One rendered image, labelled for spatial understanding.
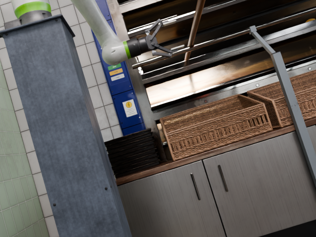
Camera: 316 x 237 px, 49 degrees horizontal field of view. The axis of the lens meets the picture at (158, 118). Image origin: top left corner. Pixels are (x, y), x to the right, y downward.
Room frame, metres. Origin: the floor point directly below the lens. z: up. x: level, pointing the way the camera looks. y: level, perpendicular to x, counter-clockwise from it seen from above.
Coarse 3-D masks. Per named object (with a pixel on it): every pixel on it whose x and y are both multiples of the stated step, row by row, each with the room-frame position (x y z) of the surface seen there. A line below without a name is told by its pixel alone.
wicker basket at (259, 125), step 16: (240, 96) 2.22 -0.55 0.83; (192, 112) 2.28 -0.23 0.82; (208, 112) 2.27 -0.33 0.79; (224, 112) 2.27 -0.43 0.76; (240, 112) 1.83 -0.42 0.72; (256, 112) 1.83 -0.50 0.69; (192, 128) 1.83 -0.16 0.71; (208, 128) 1.83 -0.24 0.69; (224, 128) 2.24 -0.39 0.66; (240, 128) 1.83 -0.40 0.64; (256, 128) 1.83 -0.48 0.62; (272, 128) 1.83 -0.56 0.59; (192, 144) 1.83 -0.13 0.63; (208, 144) 1.83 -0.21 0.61; (224, 144) 1.83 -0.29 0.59
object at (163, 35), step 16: (240, 0) 2.17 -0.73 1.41; (256, 0) 2.21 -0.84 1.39; (272, 0) 2.26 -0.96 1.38; (288, 0) 2.33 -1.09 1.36; (192, 16) 2.17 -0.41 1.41; (208, 16) 2.22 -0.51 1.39; (224, 16) 2.28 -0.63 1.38; (240, 16) 2.34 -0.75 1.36; (144, 32) 2.18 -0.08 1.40; (160, 32) 2.24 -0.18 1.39; (176, 32) 2.30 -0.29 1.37
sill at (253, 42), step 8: (304, 24) 2.31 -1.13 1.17; (312, 24) 2.31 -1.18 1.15; (280, 32) 2.31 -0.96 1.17; (288, 32) 2.31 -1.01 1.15; (248, 40) 2.32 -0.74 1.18; (256, 40) 2.31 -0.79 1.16; (224, 48) 2.32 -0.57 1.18; (232, 48) 2.32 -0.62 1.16; (240, 48) 2.32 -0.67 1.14; (200, 56) 2.32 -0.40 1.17; (208, 56) 2.32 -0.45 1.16; (216, 56) 2.32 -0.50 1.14; (176, 64) 2.32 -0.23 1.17; (184, 64) 2.32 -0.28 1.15; (152, 72) 2.33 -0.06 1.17; (160, 72) 2.33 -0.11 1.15
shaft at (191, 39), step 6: (198, 0) 1.35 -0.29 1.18; (204, 0) 1.34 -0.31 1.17; (198, 6) 1.39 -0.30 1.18; (198, 12) 1.46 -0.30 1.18; (198, 18) 1.53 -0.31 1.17; (192, 24) 1.65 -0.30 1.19; (192, 30) 1.71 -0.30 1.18; (192, 36) 1.80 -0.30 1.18; (192, 42) 1.91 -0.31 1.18; (186, 54) 2.20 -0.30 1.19
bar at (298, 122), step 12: (300, 12) 1.94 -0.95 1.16; (312, 12) 1.95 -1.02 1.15; (264, 24) 1.94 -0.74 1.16; (228, 36) 1.94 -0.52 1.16; (192, 48) 1.95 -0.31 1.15; (144, 60) 1.96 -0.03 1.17; (156, 60) 1.96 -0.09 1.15; (276, 60) 1.72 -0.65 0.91; (276, 72) 1.75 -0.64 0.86; (288, 84) 1.72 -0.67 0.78; (288, 96) 1.72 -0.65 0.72; (300, 120) 1.72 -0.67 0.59; (300, 132) 1.72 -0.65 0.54; (312, 156) 1.72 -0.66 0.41; (312, 168) 1.72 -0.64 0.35
